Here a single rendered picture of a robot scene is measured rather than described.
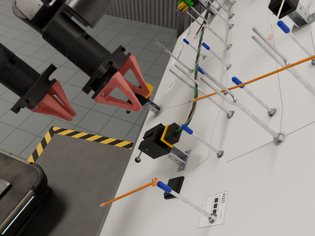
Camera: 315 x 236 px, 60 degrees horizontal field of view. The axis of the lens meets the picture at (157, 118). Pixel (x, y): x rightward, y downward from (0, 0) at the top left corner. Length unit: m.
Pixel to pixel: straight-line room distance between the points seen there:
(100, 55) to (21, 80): 0.15
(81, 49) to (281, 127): 0.33
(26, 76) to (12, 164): 1.27
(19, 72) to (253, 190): 0.43
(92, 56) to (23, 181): 1.28
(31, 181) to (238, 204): 1.40
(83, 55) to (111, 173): 1.44
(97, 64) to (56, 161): 1.57
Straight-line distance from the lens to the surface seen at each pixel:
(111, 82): 0.45
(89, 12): 0.49
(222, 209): 0.40
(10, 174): 1.75
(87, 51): 0.48
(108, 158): 1.93
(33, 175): 1.68
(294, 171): 0.35
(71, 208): 1.79
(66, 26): 0.49
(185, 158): 0.54
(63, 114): 0.57
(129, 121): 2.13
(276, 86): 0.48
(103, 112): 2.24
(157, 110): 0.86
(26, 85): 0.55
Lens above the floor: 1.54
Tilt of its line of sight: 46 degrees down
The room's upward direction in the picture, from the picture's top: straight up
